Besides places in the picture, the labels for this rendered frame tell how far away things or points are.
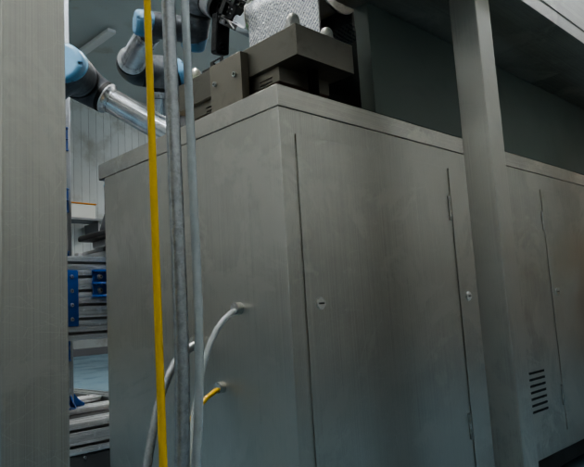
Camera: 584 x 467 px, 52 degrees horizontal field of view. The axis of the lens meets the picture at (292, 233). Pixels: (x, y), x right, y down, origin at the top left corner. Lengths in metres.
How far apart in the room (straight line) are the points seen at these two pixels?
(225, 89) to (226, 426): 0.65
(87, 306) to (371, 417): 1.17
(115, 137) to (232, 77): 10.17
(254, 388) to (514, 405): 0.48
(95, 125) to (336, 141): 10.20
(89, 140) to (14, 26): 10.50
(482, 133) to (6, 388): 0.97
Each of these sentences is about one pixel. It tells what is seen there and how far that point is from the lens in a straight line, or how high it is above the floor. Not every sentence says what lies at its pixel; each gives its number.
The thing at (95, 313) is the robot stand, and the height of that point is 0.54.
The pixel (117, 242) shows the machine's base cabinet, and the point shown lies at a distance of 1.47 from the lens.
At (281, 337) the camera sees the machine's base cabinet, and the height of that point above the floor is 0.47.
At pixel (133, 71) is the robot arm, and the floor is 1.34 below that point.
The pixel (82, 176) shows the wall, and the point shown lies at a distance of 10.89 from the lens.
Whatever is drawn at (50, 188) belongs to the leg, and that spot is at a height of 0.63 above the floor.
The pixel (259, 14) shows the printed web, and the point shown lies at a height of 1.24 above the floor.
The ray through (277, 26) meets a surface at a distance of 1.51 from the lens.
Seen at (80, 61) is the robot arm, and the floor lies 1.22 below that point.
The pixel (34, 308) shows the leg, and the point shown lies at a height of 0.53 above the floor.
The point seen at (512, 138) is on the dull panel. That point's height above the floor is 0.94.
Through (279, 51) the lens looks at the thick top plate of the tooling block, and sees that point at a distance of 1.17.
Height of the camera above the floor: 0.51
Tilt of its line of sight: 7 degrees up
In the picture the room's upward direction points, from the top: 3 degrees counter-clockwise
